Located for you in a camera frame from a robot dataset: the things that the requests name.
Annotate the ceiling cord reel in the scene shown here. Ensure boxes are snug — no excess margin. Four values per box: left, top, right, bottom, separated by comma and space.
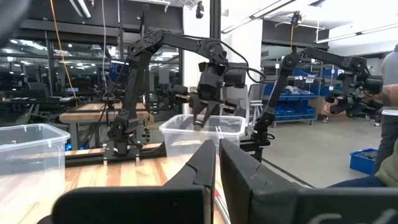
290, 11, 303, 54

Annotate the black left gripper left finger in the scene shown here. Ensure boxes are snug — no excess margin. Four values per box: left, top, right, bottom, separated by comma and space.
37, 139, 217, 224

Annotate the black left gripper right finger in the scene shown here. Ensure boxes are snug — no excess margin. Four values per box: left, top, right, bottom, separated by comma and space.
219, 138, 398, 224

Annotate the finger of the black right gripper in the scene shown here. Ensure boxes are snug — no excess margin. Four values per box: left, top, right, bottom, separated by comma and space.
190, 93, 206, 129
201, 99, 222, 128

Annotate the white hanging cable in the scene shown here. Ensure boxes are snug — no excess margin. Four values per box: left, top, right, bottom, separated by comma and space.
101, 0, 109, 96

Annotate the wooden workbench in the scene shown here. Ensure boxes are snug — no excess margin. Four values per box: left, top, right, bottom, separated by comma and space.
58, 101, 150, 151

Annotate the orange hanging cable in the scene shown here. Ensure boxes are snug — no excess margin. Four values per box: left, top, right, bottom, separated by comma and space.
49, 0, 80, 107

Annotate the blue bin shelf rack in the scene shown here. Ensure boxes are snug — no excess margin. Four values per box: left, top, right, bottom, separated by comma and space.
261, 60, 324, 128

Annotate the black ceiling camera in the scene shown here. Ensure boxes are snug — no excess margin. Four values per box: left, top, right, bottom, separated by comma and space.
195, 0, 205, 19

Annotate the clear plastic bin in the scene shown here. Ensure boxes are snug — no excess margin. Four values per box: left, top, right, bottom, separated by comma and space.
0, 123, 71, 218
159, 114, 247, 158

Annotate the long ceiling light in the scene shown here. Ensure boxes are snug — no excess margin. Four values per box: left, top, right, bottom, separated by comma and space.
68, 0, 93, 19
220, 0, 298, 34
313, 23, 398, 44

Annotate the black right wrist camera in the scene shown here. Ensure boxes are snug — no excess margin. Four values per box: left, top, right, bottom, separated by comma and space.
223, 63, 248, 88

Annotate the black vertical post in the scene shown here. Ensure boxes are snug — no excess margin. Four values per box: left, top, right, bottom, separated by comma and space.
210, 0, 222, 40

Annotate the blue floor bin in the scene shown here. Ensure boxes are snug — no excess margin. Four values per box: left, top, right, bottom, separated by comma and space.
349, 148, 379, 175

